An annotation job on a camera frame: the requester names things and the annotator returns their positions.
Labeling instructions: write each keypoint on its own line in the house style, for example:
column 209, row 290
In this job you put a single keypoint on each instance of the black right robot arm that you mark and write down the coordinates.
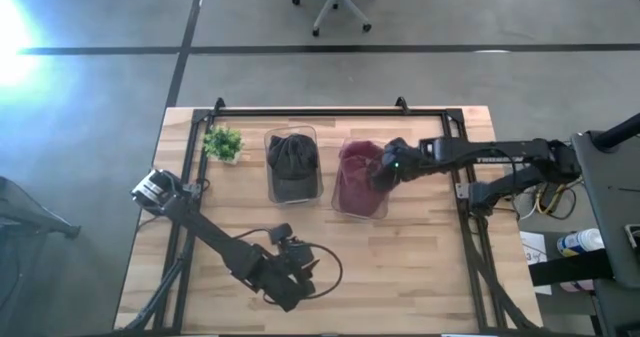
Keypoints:
column 500, row 152

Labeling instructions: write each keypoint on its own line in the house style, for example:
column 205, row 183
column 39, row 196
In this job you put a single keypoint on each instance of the black metal table frame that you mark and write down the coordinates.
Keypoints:
column 325, row 112

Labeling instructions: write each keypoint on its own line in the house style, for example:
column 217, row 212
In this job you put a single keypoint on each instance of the green plant in white pot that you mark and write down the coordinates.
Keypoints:
column 222, row 144

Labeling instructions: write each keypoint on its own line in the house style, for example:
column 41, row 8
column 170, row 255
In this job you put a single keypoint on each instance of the clear plastic bin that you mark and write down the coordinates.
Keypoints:
column 336, row 212
column 267, row 197

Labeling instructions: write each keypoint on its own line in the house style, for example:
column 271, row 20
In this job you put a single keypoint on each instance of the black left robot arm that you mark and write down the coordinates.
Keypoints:
column 215, row 237

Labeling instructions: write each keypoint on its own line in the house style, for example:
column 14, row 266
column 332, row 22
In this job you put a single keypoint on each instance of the white canister with blue label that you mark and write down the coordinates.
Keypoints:
column 580, row 243

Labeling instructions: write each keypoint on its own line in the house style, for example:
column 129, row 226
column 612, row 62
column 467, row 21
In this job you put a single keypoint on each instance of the white paper sheet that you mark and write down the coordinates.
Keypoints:
column 536, row 257

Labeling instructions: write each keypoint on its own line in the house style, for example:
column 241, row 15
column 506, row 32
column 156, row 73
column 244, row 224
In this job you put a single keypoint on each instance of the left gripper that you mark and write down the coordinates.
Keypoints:
column 295, row 259

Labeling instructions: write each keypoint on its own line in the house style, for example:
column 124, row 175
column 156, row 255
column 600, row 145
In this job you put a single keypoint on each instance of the grey cart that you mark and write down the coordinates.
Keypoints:
column 615, row 212

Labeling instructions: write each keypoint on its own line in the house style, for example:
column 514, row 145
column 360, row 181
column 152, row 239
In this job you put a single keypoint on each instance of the dark side table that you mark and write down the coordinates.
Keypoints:
column 25, row 212

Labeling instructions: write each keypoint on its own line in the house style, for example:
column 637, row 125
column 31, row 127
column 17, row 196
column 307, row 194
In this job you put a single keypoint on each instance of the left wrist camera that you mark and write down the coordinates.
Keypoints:
column 281, row 233

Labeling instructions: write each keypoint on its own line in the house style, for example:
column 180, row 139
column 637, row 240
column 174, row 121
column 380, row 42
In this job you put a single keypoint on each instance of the black pole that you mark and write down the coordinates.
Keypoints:
column 617, row 133

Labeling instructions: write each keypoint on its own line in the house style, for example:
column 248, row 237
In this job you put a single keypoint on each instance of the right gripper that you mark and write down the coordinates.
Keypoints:
column 400, row 164

